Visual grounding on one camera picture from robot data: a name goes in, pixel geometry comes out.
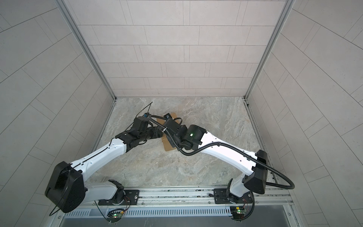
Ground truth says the thin black left camera cable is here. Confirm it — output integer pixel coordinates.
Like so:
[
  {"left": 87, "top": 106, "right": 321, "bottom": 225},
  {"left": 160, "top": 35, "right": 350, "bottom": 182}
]
[{"left": 112, "top": 101, "right": 154, "bottom": 142}]

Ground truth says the aluminium right corner post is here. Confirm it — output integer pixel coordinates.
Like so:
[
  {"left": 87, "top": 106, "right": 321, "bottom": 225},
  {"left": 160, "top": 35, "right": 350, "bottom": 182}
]
[{"left": 243, "top": 0, "right": 297, "bottom": 100}]

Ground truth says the right green circuit board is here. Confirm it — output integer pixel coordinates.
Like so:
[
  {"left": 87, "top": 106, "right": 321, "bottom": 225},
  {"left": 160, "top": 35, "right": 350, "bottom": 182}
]
[{"left": 230, "top": 206, "right": 247, "bottom": 220}]

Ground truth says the left green circuit board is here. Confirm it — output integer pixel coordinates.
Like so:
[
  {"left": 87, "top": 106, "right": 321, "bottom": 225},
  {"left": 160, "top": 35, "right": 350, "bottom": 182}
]
[{"left": 107, "top": 209, "right": 125, "bottom": 222}]

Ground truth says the aluminium corner post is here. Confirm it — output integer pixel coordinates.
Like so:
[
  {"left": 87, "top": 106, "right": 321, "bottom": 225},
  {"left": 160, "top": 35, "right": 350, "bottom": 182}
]
[
  {"left": 243, "top": 0, "right": 297, "bottom": 100},
  {"left": 55, "top": 0, "right": 117, "bottom": 101}
]

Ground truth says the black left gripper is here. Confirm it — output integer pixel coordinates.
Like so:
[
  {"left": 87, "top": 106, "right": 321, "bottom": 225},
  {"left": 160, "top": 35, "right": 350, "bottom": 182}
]
[{"left": 137, "top": 125, "right": 165, "bottom": 143}]

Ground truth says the white slotted vent strip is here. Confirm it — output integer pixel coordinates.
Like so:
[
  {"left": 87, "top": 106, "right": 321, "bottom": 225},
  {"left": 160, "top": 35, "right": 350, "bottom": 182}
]
[{"left": 123, "top": 206, "right": 232, "bottom": 218}]

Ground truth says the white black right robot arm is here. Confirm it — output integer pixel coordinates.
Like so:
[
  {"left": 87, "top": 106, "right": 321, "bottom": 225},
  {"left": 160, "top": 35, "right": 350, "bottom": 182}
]
[{"left": 163, "top": 119, "right": 268, "bottom": 203}]

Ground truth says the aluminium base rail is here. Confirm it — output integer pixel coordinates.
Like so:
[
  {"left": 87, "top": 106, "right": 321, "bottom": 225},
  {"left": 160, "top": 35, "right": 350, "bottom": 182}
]
[{"left": 97, "top": 185, "right": 294, "bottom": 209}]

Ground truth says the aluminium left corner post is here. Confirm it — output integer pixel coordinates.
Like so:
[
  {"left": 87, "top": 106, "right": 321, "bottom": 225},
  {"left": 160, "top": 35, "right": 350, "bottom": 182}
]
[{"left": 55, "top": 0, "right": 117, "bottom": 101}]

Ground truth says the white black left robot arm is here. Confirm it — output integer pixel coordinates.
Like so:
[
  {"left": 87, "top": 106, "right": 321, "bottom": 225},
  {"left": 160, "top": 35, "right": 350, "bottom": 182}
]
[{"left": 45, "top": 116, "right": 163, "bottom": 213}]

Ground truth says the brown cardboard express box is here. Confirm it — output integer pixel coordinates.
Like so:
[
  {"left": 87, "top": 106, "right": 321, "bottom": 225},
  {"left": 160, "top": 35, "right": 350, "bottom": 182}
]
[{"left": 157, "top": 112, "right": 177, "bottom": 151}]

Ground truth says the green circuit board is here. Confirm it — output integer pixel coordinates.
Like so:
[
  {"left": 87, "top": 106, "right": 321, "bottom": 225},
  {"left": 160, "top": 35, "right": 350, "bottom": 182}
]
[
  {"left": 230, "top": 206, "right": 247, "bottom": 220},
  {"left": 107, "top": 209, "right": 125, "bottom": 222}
]

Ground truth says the black corrugated cable conduit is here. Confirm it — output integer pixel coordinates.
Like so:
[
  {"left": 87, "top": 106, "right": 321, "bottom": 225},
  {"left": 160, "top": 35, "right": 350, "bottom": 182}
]
[{"left": 148, "top": 114, "right": 296, "bottom": 190}]

